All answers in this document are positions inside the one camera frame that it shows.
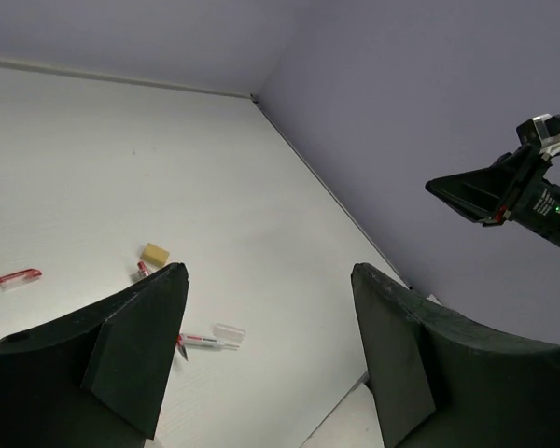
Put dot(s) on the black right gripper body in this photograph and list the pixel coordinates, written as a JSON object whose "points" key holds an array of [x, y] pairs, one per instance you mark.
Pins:
{"points": [[532, 200]]}

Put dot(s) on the grey eraser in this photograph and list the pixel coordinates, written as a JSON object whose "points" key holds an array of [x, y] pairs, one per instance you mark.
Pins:
{"points": [[142, 272]]}

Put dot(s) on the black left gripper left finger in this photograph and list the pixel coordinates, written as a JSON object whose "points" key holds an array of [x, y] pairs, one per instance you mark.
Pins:
{"points": [[97, 376]]}

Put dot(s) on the yellow eraser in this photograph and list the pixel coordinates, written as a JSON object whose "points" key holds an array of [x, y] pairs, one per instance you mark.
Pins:
{"points": [[155, 255]]}

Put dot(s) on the white refill pen red end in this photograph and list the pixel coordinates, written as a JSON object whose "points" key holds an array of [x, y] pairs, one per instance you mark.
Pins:
{"points": [[183, 341]]}

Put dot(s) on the red gel pen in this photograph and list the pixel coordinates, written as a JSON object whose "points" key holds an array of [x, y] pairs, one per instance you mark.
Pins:
{"points": [[19, 278]]}

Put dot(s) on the clear pen cap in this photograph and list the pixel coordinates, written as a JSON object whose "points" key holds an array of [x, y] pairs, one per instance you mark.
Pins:
{"points": [[229, 333]]}

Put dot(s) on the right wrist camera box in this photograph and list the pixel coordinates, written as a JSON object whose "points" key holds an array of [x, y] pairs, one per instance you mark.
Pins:
{"points": [[542, 132]]}

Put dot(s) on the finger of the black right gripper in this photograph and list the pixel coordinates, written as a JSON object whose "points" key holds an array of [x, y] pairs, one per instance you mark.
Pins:
{"points": [[481, 196]]}

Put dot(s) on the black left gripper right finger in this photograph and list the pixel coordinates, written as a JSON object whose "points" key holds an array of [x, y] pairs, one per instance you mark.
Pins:
{"points": [[439, 379]]}

